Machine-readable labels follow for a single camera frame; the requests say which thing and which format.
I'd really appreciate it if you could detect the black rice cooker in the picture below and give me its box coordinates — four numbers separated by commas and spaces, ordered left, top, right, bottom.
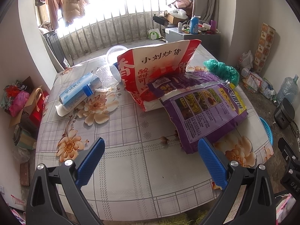
274, 97, 295, 130

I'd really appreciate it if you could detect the pile of packaging trash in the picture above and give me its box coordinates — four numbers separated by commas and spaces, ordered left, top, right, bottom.
241, 68, 276, 99

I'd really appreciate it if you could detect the white green paper bag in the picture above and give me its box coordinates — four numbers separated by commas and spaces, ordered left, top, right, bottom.
148, 28, 162, 40

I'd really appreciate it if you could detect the pile of bags on floor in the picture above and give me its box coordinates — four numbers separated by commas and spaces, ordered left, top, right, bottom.
1, 77, 49, 163

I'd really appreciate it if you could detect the pink cloth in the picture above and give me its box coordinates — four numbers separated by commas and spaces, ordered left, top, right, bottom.
276, 194, 296, 224

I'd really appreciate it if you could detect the metal balcony railing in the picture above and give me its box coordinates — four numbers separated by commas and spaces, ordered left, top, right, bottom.
57, 0, 173, 60

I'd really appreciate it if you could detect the grey cabinet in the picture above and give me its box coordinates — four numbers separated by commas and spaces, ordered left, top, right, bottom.
165, 27, 221, 55

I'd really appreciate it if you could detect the empty blue water jug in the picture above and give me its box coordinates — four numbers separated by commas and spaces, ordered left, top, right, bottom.
276, 74, 299, 104

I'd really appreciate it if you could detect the blue detergent bottle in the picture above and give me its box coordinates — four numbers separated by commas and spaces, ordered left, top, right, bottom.
190, 16, 199, 35

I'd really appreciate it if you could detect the Pepsi plastic bottle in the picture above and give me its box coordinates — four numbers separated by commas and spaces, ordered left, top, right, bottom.
82, 65, 121, 97

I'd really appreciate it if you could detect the grey curtain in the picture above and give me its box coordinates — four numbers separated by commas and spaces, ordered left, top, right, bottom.
192, 0, 219, 22

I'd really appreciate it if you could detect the white plastic bag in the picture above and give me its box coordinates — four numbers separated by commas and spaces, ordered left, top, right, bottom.
237, 50, 253, 69

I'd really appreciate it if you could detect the purple cup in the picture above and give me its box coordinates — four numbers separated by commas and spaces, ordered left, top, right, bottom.
210, 20, 217, 33

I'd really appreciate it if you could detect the green plastic bag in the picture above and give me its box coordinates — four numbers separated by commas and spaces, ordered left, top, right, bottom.
203, 59, 239, 86

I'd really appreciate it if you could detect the pink hanging garment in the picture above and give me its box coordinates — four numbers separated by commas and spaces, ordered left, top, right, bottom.
46, 0, 63, 30

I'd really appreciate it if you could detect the purple snack bag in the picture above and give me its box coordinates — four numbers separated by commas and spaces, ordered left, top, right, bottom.
148, 71, 248, 154

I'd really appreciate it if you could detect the beige down jacket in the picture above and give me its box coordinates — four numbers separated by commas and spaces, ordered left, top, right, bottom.
63, 0, 89, 26

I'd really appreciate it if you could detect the blue mesh trash basket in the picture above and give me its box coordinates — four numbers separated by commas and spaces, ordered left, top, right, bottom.
259, 117, 273, 146

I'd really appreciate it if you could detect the blue medicine box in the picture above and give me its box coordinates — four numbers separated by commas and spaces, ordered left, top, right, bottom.
59, 73, 100, 112

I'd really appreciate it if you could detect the red white snack bag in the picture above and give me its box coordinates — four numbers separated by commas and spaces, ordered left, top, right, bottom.
117, 39, 201, 112

